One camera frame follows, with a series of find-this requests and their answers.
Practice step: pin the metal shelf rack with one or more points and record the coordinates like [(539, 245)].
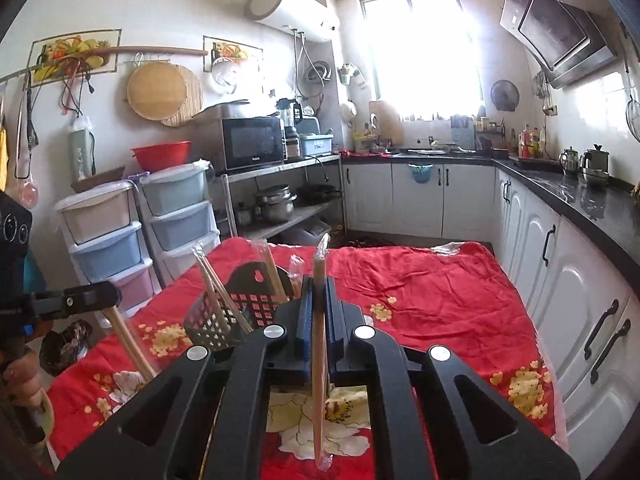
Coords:
[(280, 167)]

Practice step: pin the green plastic bag dispenser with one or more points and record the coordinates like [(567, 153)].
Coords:
[(81, 152)]

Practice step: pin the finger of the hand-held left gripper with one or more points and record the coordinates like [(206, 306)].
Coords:
[(80, 299)]

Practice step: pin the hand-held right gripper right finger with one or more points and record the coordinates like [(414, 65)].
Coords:
[(334, 325)]

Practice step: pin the clear plastic wrapper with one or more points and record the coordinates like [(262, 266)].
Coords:
[(450, 248)]

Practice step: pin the stainless steel pot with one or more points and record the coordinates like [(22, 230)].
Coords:
[(275, 205)]

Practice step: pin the blue knife block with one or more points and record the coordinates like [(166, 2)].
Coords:
[(462, 132)]

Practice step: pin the black wok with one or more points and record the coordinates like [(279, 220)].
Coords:
[(317, 192)]

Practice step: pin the dark green utensil holder basket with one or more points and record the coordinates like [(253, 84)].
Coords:
[(240, 280)]

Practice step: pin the person's left hand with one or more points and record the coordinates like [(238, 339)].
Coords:
[(22, 380)]

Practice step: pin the red plastic basin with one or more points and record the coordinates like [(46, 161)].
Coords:
[(161, 156)]

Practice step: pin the dark floral bag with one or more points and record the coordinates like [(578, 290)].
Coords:
[(65, 347)]

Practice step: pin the pastel multicolour drawer tower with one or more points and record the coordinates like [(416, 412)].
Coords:
[(100, 240)]

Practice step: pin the black blender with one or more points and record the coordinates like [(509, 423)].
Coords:
[(290, 125)]

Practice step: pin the blue plastic basket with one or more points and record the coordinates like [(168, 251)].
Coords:
[(316, 145)]

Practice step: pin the small steel kettle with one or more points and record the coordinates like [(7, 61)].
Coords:
[(569, 160)]

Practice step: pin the white cylindrical water heater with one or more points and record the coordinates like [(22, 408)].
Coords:
[(295, 10)]

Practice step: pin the long wooden pole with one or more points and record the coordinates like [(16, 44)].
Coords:
[(150, 50)]

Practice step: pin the red floral tablecloth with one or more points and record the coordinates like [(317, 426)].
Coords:
[(425, 300)]

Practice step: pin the black kitchen countertop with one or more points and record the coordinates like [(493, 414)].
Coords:
[(575, 195)]

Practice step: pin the chopsticks pair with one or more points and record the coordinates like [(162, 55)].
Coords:
[(270, 270), (320, 410), (296, 275), (212, 300), (130, 345), (232, 300)]

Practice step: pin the brown wicker tray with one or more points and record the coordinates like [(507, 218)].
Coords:
[(97, 180)]

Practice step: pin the round bamboo tray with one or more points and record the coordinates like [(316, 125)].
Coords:
[(155, 91)]

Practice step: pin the fruit picture wall tile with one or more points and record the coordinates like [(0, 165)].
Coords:
[(65, 50), (235, 52)]

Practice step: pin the round woven mat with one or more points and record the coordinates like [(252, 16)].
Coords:
[(195, 100)]

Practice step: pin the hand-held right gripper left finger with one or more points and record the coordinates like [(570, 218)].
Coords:
[(306, 325)]

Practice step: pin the white base cabinets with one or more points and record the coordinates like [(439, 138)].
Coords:
[(540, 270)]

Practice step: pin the large steel kettle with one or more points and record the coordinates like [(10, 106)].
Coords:
[(595, 162)]

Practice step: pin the black glass range hood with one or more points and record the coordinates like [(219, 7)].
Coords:
[(555, 25)]

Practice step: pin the light blue drawer tower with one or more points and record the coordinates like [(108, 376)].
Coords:
[(180, 220)]

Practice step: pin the white round wall rack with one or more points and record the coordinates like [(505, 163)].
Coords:
[(223, 76)]

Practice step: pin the black microwave oven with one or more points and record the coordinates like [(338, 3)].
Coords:
[(250, 145)]

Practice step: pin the pale cutting board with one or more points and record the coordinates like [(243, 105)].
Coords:
[(386, 122)]

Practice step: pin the kitchen window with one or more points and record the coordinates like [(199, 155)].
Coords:
[(420, 55)]

